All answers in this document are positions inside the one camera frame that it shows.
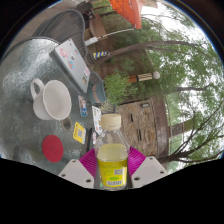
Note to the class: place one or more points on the white sticker sheet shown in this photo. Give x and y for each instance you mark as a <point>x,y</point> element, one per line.
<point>97,118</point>

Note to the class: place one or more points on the flat round red coaster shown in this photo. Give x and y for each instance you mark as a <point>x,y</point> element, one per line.
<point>52,148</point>

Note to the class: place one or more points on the yellow square card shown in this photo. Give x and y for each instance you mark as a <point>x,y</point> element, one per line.
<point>79,133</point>

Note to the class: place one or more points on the wall lantern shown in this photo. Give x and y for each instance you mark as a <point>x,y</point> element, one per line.
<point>145,105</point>

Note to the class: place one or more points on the silver laptop with stickers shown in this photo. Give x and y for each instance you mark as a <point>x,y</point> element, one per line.
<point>71,61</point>

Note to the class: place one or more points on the striped lamp post with globe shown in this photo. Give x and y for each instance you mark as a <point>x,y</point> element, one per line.
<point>143,77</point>

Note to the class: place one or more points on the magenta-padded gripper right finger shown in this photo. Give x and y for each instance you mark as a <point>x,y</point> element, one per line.
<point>150,171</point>

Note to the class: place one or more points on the white ceramic mug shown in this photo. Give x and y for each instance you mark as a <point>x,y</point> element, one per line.
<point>55,100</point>

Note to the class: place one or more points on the blue yellow striped cone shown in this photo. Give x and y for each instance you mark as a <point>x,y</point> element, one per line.
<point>101,55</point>

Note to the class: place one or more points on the forked trunk tree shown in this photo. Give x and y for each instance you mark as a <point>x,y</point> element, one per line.
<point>150,46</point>

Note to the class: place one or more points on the green plant in blue pot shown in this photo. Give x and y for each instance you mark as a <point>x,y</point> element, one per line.
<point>116,88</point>

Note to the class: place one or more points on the orange canopy with pole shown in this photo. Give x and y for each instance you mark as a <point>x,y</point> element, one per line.
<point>128,10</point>

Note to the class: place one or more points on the clear bottle with yellow label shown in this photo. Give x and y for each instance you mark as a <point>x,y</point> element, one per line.
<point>112,163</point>

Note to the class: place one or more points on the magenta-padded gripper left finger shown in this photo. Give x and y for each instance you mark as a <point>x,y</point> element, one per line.
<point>75,173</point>

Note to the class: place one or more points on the blue sticker card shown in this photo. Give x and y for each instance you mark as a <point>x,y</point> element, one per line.
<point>83,106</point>

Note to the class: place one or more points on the dark trunk tree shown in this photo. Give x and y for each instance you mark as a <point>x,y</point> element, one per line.
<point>186,151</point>

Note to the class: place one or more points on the wooden bench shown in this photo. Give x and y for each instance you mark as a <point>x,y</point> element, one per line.
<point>96,28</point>

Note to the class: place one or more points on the dark wicker chair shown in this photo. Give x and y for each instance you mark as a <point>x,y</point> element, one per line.
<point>83,7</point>

